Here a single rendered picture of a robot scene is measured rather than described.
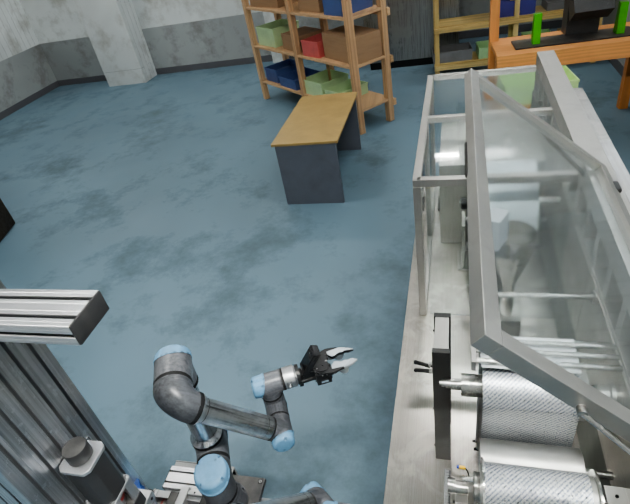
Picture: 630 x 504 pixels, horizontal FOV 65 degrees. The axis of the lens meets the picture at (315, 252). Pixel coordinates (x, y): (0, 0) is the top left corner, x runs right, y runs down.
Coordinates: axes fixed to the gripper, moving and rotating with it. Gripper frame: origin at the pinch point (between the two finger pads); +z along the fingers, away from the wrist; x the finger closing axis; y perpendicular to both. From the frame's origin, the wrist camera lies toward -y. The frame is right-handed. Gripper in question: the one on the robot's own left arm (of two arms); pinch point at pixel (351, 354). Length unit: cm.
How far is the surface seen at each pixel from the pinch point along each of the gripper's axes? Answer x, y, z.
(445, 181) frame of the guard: -39, -31, 52
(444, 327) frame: 15.8, -22.6, 25.4
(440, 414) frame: 27.8, 4.4, 19.8
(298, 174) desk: -304, 132, 34
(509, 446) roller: 47, -6, 30
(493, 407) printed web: 40, -16, 28
